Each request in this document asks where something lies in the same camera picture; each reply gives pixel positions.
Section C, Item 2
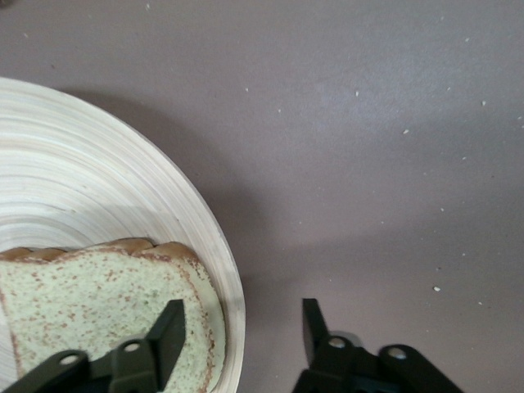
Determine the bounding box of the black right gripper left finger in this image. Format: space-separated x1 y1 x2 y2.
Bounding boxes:
108 298 187 393

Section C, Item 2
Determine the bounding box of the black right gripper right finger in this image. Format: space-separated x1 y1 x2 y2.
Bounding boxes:
292 298 369 393

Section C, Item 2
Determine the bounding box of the slice of toast bread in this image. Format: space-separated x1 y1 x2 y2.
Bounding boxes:
0 238 227 393

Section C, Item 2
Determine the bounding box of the round bamboo plate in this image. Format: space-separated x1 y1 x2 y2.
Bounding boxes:
0 76 246 393

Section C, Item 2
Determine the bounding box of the brown table cover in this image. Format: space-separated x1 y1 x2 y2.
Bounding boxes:
0 0 524 393

